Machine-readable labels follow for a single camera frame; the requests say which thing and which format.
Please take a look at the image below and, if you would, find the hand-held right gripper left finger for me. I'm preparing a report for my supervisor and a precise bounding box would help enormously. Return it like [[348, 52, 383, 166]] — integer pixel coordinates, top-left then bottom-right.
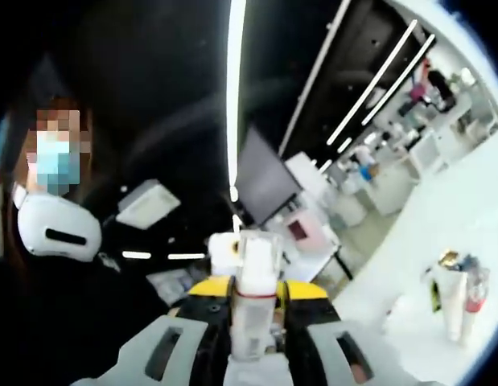
[[83, 275, 240, 386]]

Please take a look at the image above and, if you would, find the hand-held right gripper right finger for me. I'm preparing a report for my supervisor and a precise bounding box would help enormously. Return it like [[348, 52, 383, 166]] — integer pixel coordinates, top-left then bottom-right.
[[277, 279, 418, 386]]

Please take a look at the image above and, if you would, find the small skincare bottle red label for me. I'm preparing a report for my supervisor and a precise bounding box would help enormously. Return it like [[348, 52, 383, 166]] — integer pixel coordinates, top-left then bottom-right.
[[229, 231, 285, 361]]

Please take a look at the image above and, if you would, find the white skincare tube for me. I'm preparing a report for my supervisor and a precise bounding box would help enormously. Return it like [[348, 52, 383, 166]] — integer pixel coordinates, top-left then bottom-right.
[[444, 273, 470, 343]]

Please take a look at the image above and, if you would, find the white pump bottle red collar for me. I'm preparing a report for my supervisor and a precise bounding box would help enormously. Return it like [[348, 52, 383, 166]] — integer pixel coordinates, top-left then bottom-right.
[[465, 267, 492, 315]]

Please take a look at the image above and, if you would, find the pink board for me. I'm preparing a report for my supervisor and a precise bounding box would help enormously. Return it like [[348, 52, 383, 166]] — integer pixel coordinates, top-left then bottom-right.
[[286, 211, 327, 253]]

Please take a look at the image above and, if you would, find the large dark screen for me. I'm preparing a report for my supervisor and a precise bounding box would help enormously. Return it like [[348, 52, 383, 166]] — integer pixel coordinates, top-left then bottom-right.
[[235, 125, 300, 227]]

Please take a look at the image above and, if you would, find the ceiling air conditioner unit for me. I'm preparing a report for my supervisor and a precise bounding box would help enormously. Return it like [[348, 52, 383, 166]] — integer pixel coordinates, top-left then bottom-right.
[[114, 179, 182, 231]]

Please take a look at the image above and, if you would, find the green black snack packet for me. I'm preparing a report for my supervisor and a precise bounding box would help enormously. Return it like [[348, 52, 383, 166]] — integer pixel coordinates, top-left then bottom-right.
[[427, 263, 475, 314]]

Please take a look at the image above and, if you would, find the gold snack packet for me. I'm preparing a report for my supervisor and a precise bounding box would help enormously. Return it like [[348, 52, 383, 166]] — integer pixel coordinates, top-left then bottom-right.
[[437, 248, 461, 268]]

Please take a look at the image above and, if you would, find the long curved ceiling light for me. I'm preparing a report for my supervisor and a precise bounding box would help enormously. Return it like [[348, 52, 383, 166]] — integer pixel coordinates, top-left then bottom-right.
[[225, 0, 247, 202]]

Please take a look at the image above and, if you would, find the white worn device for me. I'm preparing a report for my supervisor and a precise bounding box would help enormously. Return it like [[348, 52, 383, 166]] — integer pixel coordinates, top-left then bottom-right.
[[11, 181, 104, 263]]

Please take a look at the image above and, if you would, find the ceiling light strip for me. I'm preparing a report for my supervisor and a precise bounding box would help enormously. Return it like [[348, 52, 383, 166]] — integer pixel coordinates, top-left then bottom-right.
[[327, 18, 418, 146], [360, 34, 437, 126]]

